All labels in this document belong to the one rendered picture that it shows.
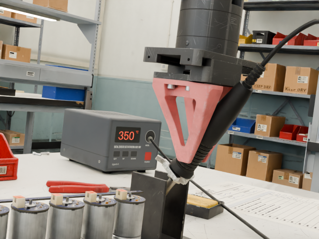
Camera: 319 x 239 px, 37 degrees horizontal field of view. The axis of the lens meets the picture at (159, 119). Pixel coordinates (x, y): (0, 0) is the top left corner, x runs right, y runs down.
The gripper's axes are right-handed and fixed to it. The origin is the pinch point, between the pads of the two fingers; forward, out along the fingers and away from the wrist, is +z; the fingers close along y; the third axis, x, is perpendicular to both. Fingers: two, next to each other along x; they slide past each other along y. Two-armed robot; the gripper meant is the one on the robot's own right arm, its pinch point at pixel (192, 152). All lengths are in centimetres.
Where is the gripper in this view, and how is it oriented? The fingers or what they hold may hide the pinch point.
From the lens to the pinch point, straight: 44.6
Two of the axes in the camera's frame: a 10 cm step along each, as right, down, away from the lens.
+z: -1.2, 9.9, 0.6
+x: 7.3, 1.3, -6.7
